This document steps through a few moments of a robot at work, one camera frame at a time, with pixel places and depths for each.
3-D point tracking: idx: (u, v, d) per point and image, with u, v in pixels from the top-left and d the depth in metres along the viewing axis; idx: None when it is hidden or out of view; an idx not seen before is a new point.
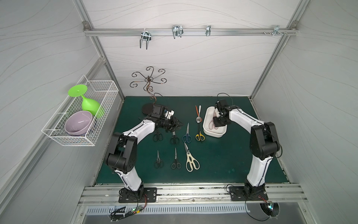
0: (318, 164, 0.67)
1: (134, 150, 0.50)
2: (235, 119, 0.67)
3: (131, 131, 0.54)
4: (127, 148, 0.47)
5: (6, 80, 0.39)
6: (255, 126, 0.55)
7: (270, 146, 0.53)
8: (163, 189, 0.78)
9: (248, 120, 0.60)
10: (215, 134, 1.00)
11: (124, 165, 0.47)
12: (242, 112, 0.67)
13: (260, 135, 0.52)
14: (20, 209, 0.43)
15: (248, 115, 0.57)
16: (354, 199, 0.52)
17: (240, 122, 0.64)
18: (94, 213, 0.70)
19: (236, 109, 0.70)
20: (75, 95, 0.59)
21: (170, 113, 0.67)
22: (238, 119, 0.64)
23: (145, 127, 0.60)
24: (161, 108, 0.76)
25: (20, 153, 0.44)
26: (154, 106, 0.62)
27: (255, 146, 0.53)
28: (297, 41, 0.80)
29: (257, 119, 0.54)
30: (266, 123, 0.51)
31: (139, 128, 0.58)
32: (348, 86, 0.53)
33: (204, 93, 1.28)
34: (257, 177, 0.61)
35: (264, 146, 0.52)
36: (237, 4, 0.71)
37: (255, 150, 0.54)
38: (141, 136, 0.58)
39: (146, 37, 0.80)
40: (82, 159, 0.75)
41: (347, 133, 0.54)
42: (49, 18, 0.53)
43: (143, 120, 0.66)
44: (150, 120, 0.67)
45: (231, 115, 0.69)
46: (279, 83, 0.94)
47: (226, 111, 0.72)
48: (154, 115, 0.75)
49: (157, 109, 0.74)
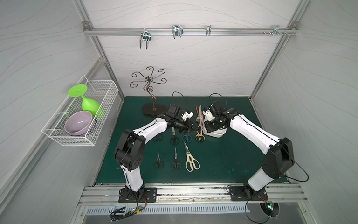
0: (319, 164, 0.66)
1: (142, 150, 0.50)
2: (240, 130, 0.56)
3: (141, 130, 0.54)
4: (135, 147, 0.48)
5: (6, 80, 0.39)
6: (273, 148, 0.46)
7: (285, 165, 0.47)
8: (163, 189, 0.78)
9: (258, 136, 0.50)
10: (216, 134, 1.00)
11: (129, 163, 0.47)
12: (248, 123, 0.55)
13: (279, 157, 0.44)
14: (19, 209, 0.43)
15: (258, 130, 0.52)
16: (354, 198, 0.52)
17: (246, 135, 0.54)
18: (94, 213, 0.70)
19: (241, 120, 0.57)
20: (75, 95, 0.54)
21: (188, 114, 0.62)
22: (246, 132, 0.53)
23: (155, 127, 0.59)
24: (177, 108, 0.74)
25: (20, 153, 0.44)
26: (170, 105, 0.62)
27: (271, 167, 0.46)
28: (297, 41, 0.80)
29: (269, 135, 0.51)
30: (281, 141, 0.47)
31: (150, 127, 0.57)
32: (348, 86, 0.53)
33: (204, 93, 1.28)
34: (262, 185, 0.58)
35: (282, 167, 0.45)
36: (238, 4, 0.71)
37: (270, 170, 0.47)
38: (151, 135, 0.57)
39: (146, 37, 0.80)
40: (82, 160, 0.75)
41: (347, 133, 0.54)
42: (49, 18, 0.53)
43: (156, 119, 0.64)
44: (162, 120, 0.65)
45: (234, 124, 0.57)
46: (279, 83, 0.94)
47: (227, 117, 0.59)
48: (169, 114, 0.73)
49: (172, 108, 0.73)
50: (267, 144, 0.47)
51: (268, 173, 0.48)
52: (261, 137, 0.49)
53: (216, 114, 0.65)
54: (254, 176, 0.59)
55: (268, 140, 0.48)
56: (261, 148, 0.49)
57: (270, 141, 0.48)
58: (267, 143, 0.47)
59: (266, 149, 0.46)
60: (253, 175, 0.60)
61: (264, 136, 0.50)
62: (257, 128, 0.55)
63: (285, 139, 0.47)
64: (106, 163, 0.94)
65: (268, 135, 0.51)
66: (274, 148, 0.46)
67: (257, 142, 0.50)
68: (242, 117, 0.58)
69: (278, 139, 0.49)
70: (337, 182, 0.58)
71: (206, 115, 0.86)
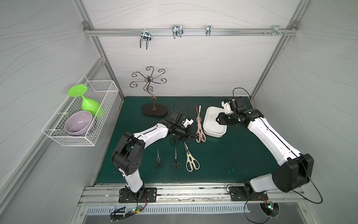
0: (319, 165, 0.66)
1: (140, 155, 0.49)
2: (258, 133, 0.52)
3: (141, 134, 0.53)
4: (133, 151, 0.47)
5: (6, 80, 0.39)
6: (290, 161, 0.42)
7: (299, 180, 0.44)
8: (163, 189, 0.78)
9: (278, 145, 0.46)
10: (216, 134, 0.99)
11: (127, 168, 0.46)
12: (268, 129, 0.51)
13: (295, 172, 0.41)
14: (20, 209, 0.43)
15: (278, 139, 0.48)
16: (354, 199, 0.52)
17: (265, 141, 0.50)
18: (94, 213, 0.70)
19: (262, 124, 0.53)
20: (75, 95, 0.59)
21: (188, 121, 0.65)
22: (265, 137, 0.50)
23: (155, 132, 0.58)
24: (179, 115, 0.74)
25: (20, 153, 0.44)
26: (172, 112, 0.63)
27: (283, 179, 0.44)
28: (297, 41, 0.80)
29: (291, 147, 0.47)
30: (301, 156, 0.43)
31: (150, 132, 0.56)
32: (348, 86, 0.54)
33: (204, 93, 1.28)
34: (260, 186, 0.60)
35: (295, 183, 0.42)
36: (238, 4, 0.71)
37: (281, 181, 0.44)
38: (151, 140, 0.56)
39: (146, 37, 0.80)
40: (82, 160, 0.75)
41: (347, 133, 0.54)
42: (49, 18, 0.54)
43: (157, 125, 0.64)
44: (163, 126, 0.64)
45: (252, 126, 0.53)
46: (279, 84, 0.94)
47: (246, 118, 0.55)
48: (170, 120, 0.73)
49: (174, 115, 0.72)
50: (285, 156, 0.44)
51: (279, 185, 0.46)
52: (279, 147, 0.46)
53: (235, 110, 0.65)
54: (259, 179, 0.59)
55: (287, 152, 0.44)
56: (278, 158, 0.46)
57: (289, 154, 0.44)
58: (285, 156, 0.44)
59: (282, 160, 0.44)
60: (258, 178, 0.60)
61: (283, 146, 0.46)
62: (278, 136, 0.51)
63: (307, 155, 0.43)
64: (106, 163, 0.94)
65: (289, 146, 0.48)
66: (291, 161, 0.42)
67: (274, 151, 0.47)
68: (263, 121, 0.54)
69: (300, 154, 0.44)
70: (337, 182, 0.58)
71: (224, 106, 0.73)
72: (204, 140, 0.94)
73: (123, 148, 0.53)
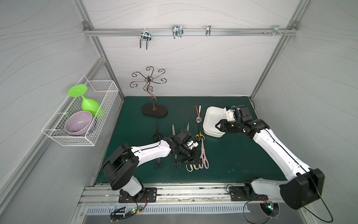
0: (319, 165, 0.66)
1: (130, 172, 0.45)
2: (264, 146, 0.51)
3: (139, 151, 0.49)
4: (124, 168, 0.43)
5: (6, 80, 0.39)
6: (299, 177, 0.41)
7: (311, 198, 0.42)
8: (163, 189, 0.78)
9: (286, 159, 0.45)
10: (216, 134, 1.00)
11: (112, 184, 0.42)
12: (275, 141, 0.50)
13: (306, 190, 0.39)
14: (19, 210, 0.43)
15: (285, 151, 0.47)
16: (354, 199, 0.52)
17: (271, 154, 0.49)
18: (94, 213, 0.70)
19: (268, 136, 0.51)
20: (75, 95, 0.59)
21: (194, 143, 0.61)
22: (271, 150, 0.48)
23: (154, 151, 0.54)
24: (188, 136, 0.68)
25: (20, 153, 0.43)
26: (181, 131, 0.68)
27: (291, 196, 0.42)
28: (297, 41, 0.80)
29: (299, 161, 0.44)
30: (311, 171, 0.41)
31: (149, 150, 0.52)
32: (348, 86, 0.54)
33: (203, 93, 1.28)
34: (260, 188, 0.60)
35: (305, 200, 0.40)
36: (238, 4, 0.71)
37: (289, 198, 0.43)
38: (149, 158, 0.53)
39: (146, 37, 0.80)
40: (82, 160, 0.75)
41: (347, 133, 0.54)
42: (49, 18, 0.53)
43: (160, 143, 0.59)
44: (166, 145, 0.60)
45: (258, 137, 0.52)
46: (279, 84, 0.94)
47: (251, 129, 0.54)
48: (176, 140, 0.68)
49: (182, 135, 0.67)
50: (294, 171, 0.42)
51: (286, 200, 0.45)
52: (288, 162, 0.44)
53: (240, 119, 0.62)
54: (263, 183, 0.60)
55: (296, 167, 0.43)
56: (285, 173, 0.44)
57: (298, 168, 0.42)
58: (293, 171, 0.42)
59: (291, 176, 0.42)
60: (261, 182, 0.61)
61: (292, 160, 0.44)
62: (285, 149, 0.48)
63: (317, 170, 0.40)
64: None
65: (297, 160, 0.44)
66: (301, 177, 0.41)
67: (282, 166, 0.45)
68: (268, 132, 0.53)
69: (309, 169, 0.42)
70: (337, 182, 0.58)
71: (226, 113, 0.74)
72: (207, 167, 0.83)
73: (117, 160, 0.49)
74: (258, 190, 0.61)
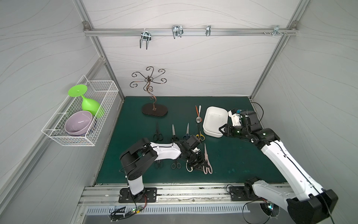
0: (319, 165, 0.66)
1: (148, 165, 0.48)
2: (272, 159, 0.49)
3: (157, 147, 0.53)
4: (142, 160, 0.46)
5: (6, 80, 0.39)
6: (312, 199, 0.38)
7: (320, 219, 0.40)
8: (163, 189, 0.78)
9: (299, 178, 0.42)
10: (216, 134, 0.99)
11: (128, 172, 0.45)
12: (285, 155, 0.47)
13: (318, 213, 0.37)
14: (19, 210, 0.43)
15: (297, 168, 0.44)
16: (354, 198, 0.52)
17: (279, 169, 0.47)
18: (93, 213, 0.70)
19: (278, 149, 0.48)
20: (75, 95, 0.59)
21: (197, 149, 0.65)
22: (281, 166, 0.46)
23: (169, 150, 0.58)
24: (196, 142, 0.71)
25: (20, 153, 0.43)
26: (189, 137, 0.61)
27: (299, 214, 0.41)
28: (298, 41, 0.80)
29: (310, 179, 0.42)
30: (324, 192, 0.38)
31: (165, 148, 0.57)
32: (348, 86, 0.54)
33: (203, 93, 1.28)
34: (264, 193, 0.58)
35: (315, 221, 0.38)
36: (238, 4, 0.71)
37: (298, 216, 0.42)
38: (162, 156, 0.55)
39: (146, 37, 0.80)
40: (82, 160, 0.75)
41: (347, 133, 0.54)
42: (48, 18, 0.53)
43: (173, 144, 0.63)
44: (177, 148, 0.63)
45: (267, 150, 0.49)
46: (279, 83, 0.94)
47: (260, 139, 0.51)
48: (185, 145, 0.71)
49: (191, 141, 0.70)
50: (307, 192, 0.40)
51: (294, 217, 0.43)
52: (300, 180, 0.42)
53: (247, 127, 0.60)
54: (267, 189, 0.58)
55: (308, 187, 0.40)
56: (294, 190, 0.43)
57: (310, 189, 0.40)
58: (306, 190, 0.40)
59: (303, 196, 0.40)
60: (266, 189, 0.58)
61: (304, 179, 0.42)
62: (295, 164, 0.45)
63: (330, 191, 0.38)
64: (106, 163, 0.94)
65: (308, 178, 0.42)
66: (314, 199, 0.39)
67: (292, 183, 0.43)
68: (279, 144, 0.49)
69: (321, 189, 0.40)
70: (337, 182, 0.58)
71: (232, 117, 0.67)
72: (204, 173, 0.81)
73: (135, 152, 0.53)
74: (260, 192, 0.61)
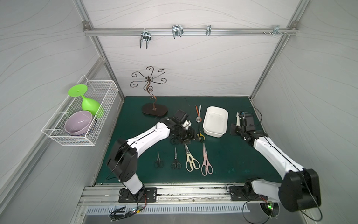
0: (319, 164, 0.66)
1: (134, 163, 0.46)
2: (262, 151, 0.56)
3: (135, 141, 0.48)
4: (126, 162, 0.43)
5: (6, 80, 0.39)
6: (292, 173, 0.43)
7: (307, 201, 0.42)
8: (163, 189, 0.78)
9: (280, 159, 0.48)
10: (216, 134, 0.99)
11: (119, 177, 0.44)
12: (271, 145, 0.55)
13: (300, 188, 0.41)
14: (19, 209, 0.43)
15: (280, 153, 0.51)
16: (353, 198, 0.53)
17: (267, 158, 0.53)
18: (93, 213, 0.70)
19: (265, 142, 0.56)
20: (75, 95, 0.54)
21: (188, 122, 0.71)
22: (267, 154, 0.53)
23: (153, 137, 0.52)
24: (184, 115, 0.68)
25: (20, 153, 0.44)
26: (178, 112, 0.67)
27: (288, 197, 0.42)
28: (297, 41, 0.80)
29: (292, 162, 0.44)
30: (305, 171, 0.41)
31: (145, 137, 0.51)
32: (348, 86, 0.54)
33: (203, 93, 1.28)
34: (261, 187, 0.59)
35: (302, 202, 0.41)
36: (238, 4, 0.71)
37: (286, 202, 0.43)
38: (147, 145, 0.51)
39: (146, 37, 0.80)
40: (82, 160, 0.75)
41: (347, 133, 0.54)
42: (49, 18, 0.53)
43: (156, 126, 0.57)
44: (164, 126, 0.58)
45: (256, 142, 0.58)
46: (279, 83, 0.94)
47: (251, 137, 0.60)
48: (175, 118, 0.67)
49: (180, 115, 0.67)
50: (287, 168, 0.45)
51: (285, 205, 0.44)
52: (282, 161, 0.48)
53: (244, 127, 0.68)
54: (265, 184, 0.59)
55: (289, 165, 0.46)
56: (281, 173, 0.46)
57: (291, 166, 0.45)
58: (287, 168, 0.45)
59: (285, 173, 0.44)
60: (263, 182, 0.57)
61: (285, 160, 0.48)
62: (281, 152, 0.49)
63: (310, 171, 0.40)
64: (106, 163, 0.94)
65: (291, 161, 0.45)
66: (293, 173, 0.43)
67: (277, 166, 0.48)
68: (267, 139, 0.58)
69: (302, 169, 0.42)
70: (337, 182, 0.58)
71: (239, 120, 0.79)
72: (204, 175, 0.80)
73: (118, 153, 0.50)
74: (259, 190, 0.61)
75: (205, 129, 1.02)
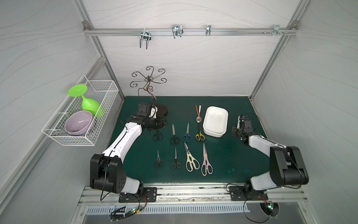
0: (319, 164, 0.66)
1: (121, 170, 0.45)
2: (255, 144, 0.63)
3: (113, 149, 0.46)
4: (113, 173, 0.41)
5: (5, 80, 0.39)
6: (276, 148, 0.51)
7: (291, 172, 0.46)
8: (163, 189, 0.78)
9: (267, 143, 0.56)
10: (216, 134, 0.99)
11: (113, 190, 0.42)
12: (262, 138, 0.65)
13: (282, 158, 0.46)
14: (20, 209, 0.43)
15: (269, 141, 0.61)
16: (353, 198, 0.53)
17: (259, 148, 0.60)
18: (94, 213, 0.70)
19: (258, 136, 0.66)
20: (75, 95, 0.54)
21: (153, 110, 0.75)
22: (259, 145, 0.59)
23: (127, 137, 0.51)
24: (147, 106, 0.67)
25: (20, 153, 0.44)
26: (140, 106, 0.66)
27: (274, 169, 0.47)
28: (297, 41, 0.80)
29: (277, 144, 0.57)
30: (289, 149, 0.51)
31: (121, 142, 0.49)
32: (348, 86, 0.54)
33: (203, 93, 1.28)
34: (260, 183, 0.60)
35: (286, 171, 0.45)
36: (238, 4, 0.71)
37: (275, 175, 0.47)
38: (126, 147, 0.50)
39: (146, 37, 0.80)
40: (82, 160, 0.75)
41: (347, 132, 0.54)
42: (48, 18, 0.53)
43: (126, 127, 0.56)
44: (134, 124, 0.57)
45: (251, 137, 0.66)
46: (279, 83, 0.94)
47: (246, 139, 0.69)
48: (141, 114, 0.66)
49: (143, 108, 0.66)
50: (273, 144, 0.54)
51: (275, 180, 0.47)
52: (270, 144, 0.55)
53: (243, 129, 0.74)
54: (262, 174, 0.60)
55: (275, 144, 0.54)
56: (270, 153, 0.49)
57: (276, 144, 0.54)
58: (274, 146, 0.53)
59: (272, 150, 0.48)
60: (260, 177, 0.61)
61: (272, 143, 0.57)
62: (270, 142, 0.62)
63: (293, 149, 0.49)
64: None
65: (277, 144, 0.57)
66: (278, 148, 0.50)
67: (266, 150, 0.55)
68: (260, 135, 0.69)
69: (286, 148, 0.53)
70: (337, 182, 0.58)
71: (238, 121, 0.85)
72: (204, 175, 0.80)
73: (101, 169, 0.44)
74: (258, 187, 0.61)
75: (205, 129, 1.02)
